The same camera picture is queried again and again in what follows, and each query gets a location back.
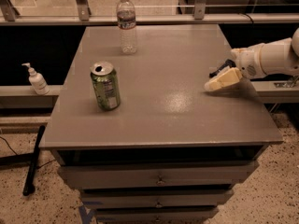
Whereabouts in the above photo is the white pump lotion bottle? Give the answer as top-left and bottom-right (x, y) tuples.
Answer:
(22, 63), (50, 95)

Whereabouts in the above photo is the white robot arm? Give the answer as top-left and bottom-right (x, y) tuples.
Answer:
(205, 29), (299, 91)

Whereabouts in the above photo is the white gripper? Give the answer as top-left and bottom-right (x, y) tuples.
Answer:
(204, 44), (265, 91)

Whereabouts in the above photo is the dark blue rxbar wrapper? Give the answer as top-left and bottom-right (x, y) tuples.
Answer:
(209, 59), (235, 78)

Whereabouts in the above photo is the green soda can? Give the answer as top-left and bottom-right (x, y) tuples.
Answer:
(91, 62), (121, 111)

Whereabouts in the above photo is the black floor cable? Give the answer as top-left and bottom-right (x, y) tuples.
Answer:
(0, 135), (20, 157)

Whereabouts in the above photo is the clear plastic water bottle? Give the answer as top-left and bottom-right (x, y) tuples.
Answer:
(116, 0), (137, 54)

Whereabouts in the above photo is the grey metal railing frame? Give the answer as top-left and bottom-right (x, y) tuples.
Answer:
(0, 0), (299, 24)

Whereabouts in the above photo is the grey drawer cabinet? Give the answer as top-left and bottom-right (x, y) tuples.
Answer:
(41, 25), (282, 223)

